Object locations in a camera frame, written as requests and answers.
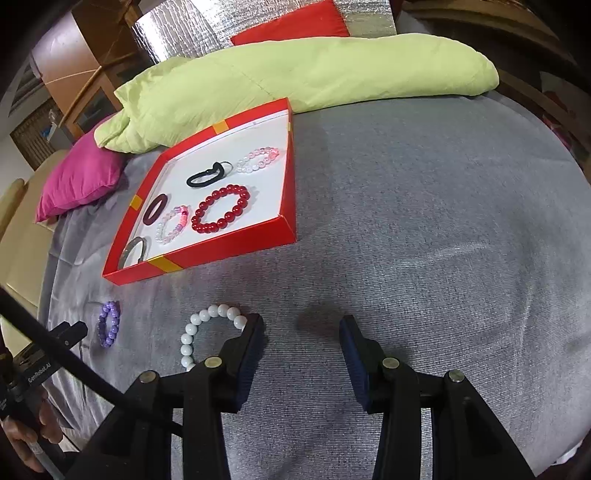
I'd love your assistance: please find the silver metal bangle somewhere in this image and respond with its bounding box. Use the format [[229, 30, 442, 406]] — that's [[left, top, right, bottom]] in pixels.
[[117, 236, 151, 269]]

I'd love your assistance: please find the silver foil insulation panel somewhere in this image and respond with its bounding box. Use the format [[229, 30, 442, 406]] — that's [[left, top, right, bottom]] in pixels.
[[133, 0, 398, 77]]

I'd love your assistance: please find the wooden cabinet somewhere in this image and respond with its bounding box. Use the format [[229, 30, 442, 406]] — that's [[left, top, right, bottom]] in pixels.
[[30, 0, 155, 139]]

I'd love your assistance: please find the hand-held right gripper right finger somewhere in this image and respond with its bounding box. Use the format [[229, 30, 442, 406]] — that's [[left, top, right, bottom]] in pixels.
[[339, 316, 537, 480]]

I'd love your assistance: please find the pink white bead bracelet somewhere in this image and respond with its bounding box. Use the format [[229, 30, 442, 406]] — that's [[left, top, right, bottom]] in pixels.
[[235, 145, 281, 175], [154, 204, 191, 246]]

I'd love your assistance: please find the red cardboard box tray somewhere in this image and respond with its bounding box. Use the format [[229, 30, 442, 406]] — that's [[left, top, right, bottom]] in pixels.
[[102, 97, 297, 287]]

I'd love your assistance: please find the purple bead bracelet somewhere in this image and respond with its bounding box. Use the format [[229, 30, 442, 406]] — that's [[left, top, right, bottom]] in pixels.
[[97, 301, 122, 348]]

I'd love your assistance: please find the person's left hand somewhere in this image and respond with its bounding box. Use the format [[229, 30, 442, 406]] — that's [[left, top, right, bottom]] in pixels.
[[7, 390, 63, 472]]

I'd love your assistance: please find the dark red bangle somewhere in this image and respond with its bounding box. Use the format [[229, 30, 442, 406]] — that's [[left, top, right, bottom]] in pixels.
[[142, 194, 171, 228]]

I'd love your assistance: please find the magenta pillow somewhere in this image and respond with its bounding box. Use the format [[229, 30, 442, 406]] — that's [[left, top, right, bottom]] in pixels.
[[34, 117, 125, 224]]

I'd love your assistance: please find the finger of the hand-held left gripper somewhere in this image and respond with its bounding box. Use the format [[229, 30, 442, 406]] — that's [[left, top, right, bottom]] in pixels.
[[48, 322, 88, 352]]

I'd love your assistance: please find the black cable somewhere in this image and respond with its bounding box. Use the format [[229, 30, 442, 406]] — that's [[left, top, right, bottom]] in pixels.
[[0, 287, 184, 435]]

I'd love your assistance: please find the grey bed sheet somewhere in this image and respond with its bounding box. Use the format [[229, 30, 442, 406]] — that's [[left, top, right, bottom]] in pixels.
[[37, 90, 591, 480]]

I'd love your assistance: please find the red bead bracelet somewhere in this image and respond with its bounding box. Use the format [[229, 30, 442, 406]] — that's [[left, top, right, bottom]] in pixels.
[[191, 184, 251, 235]]

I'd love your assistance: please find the black hair tie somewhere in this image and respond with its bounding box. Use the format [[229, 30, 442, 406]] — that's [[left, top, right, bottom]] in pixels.
[[186, 161, 237, 188]]

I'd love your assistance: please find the light green blanket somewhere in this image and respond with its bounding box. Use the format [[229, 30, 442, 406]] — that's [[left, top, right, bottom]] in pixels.
[[95, 34, 500, 155]]

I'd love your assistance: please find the red pillow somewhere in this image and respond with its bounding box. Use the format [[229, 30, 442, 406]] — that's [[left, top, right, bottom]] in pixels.
[[230, 0, 350, 47]]

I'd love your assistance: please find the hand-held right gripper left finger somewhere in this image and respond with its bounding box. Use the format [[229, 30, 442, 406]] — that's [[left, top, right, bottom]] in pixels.
[[65, 313, 267, 480]]

